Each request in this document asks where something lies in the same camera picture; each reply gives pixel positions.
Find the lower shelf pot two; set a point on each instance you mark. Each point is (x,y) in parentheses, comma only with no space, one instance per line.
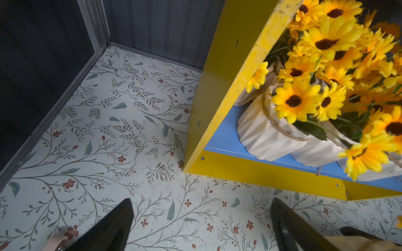
(358,123)

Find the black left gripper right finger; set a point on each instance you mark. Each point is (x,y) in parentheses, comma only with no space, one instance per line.
(293,233)

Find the lower shelf pot one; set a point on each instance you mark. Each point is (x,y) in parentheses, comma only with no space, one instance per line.
(275,124)

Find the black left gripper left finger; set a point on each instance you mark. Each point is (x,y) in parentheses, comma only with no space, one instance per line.
(110,233)

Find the yellow wooden shelf unit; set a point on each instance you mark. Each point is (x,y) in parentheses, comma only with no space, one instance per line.
(245,34)

